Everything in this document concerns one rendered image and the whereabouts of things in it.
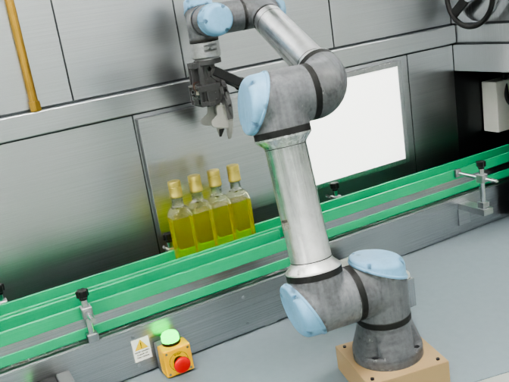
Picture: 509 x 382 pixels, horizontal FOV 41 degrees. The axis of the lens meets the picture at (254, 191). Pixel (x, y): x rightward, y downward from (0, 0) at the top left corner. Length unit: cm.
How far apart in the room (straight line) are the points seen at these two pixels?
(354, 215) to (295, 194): 72
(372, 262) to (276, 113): 36
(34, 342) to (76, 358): 10
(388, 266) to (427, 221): 81
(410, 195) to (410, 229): 10
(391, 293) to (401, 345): 12
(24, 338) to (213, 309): 46
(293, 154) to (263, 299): 58
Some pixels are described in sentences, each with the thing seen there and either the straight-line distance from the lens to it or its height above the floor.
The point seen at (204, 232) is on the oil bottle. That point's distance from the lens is 181.
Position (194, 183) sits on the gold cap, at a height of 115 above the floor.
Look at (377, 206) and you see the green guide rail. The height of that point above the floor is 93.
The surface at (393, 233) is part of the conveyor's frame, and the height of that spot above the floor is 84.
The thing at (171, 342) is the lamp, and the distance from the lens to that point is 166.
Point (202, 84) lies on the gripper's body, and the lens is 176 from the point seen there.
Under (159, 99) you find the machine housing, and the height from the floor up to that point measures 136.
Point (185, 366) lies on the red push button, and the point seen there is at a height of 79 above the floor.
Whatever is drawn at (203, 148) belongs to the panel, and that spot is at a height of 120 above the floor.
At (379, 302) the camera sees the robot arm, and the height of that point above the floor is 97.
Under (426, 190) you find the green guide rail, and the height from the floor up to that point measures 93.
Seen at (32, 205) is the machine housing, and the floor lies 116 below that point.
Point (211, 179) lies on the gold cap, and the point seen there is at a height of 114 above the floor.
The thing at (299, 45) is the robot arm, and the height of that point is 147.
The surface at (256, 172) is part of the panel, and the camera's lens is 201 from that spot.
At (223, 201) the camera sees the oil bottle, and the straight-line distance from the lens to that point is 182.
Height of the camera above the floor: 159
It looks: 16 degrees down
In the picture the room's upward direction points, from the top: 9 degrees counter-clockwise
